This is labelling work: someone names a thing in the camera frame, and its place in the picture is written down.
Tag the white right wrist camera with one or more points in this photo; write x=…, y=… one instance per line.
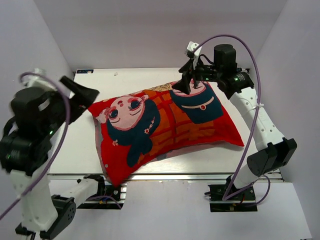
x=193, y=51

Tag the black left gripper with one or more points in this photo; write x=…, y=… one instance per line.
x=83, y=98

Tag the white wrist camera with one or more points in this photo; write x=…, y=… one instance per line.
x=37, y=81
x=193, y=51

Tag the blue left corner sticker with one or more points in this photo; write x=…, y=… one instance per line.
x=84, y=71

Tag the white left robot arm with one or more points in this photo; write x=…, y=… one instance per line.
x=31, y=140

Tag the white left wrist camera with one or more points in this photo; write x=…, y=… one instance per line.
x=37, y=81

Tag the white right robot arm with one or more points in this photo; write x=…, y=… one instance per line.
x=260, y=130

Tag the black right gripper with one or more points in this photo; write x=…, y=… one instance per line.
x=188, y=71

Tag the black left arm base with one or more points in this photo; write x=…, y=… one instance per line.
x=108, y=197

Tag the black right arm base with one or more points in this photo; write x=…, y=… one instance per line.
x=242, y=202

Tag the red patterned pillowcase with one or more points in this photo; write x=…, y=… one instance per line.
x=134, y=129

